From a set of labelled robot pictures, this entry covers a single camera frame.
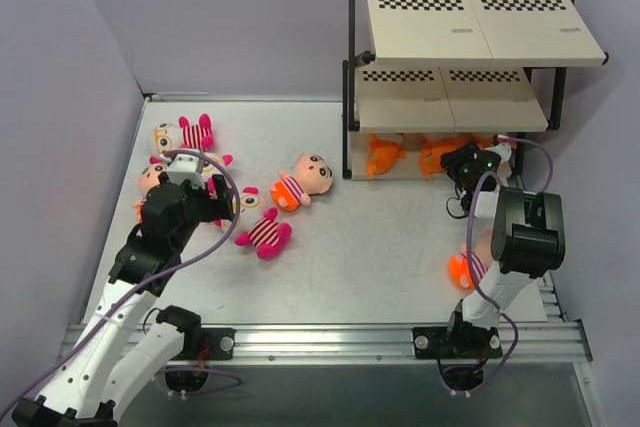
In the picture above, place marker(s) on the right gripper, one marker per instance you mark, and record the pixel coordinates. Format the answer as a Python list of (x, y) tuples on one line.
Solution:
[(460, 161)]

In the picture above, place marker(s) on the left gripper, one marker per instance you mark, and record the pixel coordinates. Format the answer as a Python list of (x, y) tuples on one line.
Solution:
[(220, 195)]

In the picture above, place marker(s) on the orange shark plush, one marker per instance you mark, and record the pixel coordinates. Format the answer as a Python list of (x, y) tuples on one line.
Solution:
[(504, 170), (383, 152), (432, 150)]

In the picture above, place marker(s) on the orange shark plush back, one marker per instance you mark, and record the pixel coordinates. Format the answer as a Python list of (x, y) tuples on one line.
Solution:
[(383, 152)]

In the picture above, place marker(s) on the peach boy plush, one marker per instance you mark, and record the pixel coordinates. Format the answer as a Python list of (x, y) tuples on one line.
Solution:
[(311, 176), (460, 268), (148, 179)]

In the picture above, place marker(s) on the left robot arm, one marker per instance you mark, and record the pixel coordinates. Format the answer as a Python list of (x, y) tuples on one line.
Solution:
[(97, 380)]

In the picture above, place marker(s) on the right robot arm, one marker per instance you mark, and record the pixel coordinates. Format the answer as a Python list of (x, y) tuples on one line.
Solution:
[(514, 237)]

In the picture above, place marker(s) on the cream black three-tier shelf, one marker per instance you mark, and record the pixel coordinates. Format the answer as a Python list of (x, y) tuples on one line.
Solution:
[(453, 67)]

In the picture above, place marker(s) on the white pink glasses plush middle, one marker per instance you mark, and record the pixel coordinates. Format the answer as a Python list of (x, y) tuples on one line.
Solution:
[(212, 163)]

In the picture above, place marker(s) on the white pink glasses plush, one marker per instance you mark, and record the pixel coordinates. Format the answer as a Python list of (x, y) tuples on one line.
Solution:
[(258, 226), (212, 163)]

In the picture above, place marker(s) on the white pink glasses plush front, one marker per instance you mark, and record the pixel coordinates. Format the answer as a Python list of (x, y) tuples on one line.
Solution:
[(258, 226)]

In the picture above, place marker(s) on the white pink striped plush back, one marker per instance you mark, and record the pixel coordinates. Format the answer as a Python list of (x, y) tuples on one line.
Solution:
[(183, 134)]

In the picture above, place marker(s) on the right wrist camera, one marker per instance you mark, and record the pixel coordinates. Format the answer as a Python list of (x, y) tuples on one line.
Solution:
[(502, 145)]

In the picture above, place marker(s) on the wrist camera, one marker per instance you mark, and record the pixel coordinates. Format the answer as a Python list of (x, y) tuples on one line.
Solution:
[(186, 165), (502, 145)]

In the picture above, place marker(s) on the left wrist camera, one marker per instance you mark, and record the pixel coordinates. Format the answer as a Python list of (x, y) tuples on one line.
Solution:
[(186, 165)]

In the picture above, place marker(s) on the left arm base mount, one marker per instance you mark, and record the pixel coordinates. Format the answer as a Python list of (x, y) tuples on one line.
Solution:
[(216, 344)]

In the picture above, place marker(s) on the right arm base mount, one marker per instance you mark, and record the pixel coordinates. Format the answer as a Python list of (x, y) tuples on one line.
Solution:
[(439, 343)]

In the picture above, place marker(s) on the aluminium front rail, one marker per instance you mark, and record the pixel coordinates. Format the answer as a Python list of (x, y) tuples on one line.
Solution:
[(315, 344)]

